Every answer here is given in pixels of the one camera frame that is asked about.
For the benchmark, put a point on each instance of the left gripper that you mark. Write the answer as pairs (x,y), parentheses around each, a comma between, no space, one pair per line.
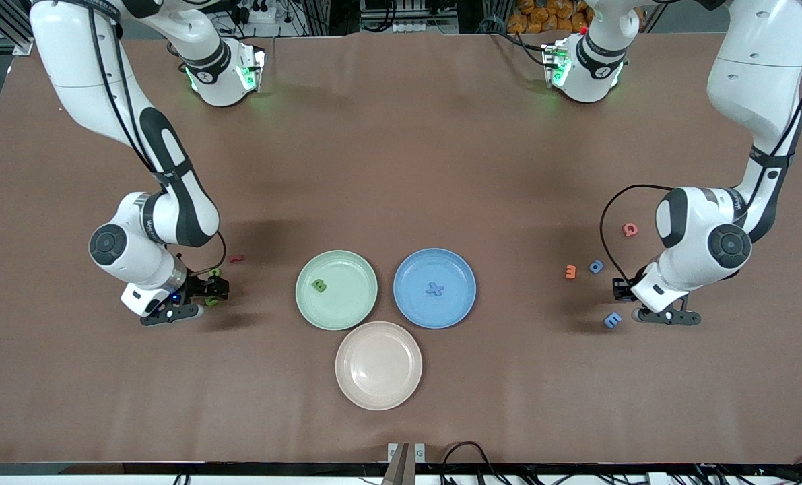
(621,289)

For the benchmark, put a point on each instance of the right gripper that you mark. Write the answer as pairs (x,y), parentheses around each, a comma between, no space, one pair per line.
(197,286)

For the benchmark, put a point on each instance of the blue letter Q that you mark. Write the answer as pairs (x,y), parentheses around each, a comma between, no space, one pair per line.
(600,271)

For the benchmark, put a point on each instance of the blue letter E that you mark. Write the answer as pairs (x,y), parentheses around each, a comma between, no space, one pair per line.
(613,320)

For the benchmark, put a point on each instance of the green letter B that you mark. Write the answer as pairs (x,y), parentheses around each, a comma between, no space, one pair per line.
(319,285)

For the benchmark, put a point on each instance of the blue letter X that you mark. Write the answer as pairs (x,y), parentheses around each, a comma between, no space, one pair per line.
(434,289)

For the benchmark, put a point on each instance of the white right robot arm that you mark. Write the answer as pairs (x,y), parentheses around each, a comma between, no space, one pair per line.
(131,249)

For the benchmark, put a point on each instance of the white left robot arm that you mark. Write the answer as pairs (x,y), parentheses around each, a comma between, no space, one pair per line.
(697,229)

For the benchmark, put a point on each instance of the pink letter Q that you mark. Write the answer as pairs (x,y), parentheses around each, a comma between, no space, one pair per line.
(625,230)

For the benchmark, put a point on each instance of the orange letter E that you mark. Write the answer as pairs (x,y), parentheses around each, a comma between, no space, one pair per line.
(571,271)

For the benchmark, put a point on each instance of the light green plate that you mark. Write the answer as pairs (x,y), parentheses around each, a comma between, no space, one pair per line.
(347,306)

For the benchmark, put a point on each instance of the beige plate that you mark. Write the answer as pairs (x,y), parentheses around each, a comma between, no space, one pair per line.
(378,366)

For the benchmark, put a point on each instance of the blue plate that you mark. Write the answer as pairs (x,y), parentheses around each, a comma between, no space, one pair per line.
(417,306)

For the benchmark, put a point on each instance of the brown table mat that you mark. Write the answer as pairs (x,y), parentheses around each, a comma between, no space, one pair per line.
(400,168)

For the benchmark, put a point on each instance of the white power strip with plugs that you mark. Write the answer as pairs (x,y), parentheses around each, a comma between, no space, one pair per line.
(256,10)

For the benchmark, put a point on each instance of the bag of orange items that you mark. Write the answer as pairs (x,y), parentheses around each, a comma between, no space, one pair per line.
(542,13)

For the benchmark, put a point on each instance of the long white power strip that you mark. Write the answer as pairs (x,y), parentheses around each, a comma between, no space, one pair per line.
(424,27)

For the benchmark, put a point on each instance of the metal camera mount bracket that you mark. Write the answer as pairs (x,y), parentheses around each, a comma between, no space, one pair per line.
(406,465)

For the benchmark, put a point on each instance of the aluminium frame profile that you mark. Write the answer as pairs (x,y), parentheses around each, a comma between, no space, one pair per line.
(7,23)

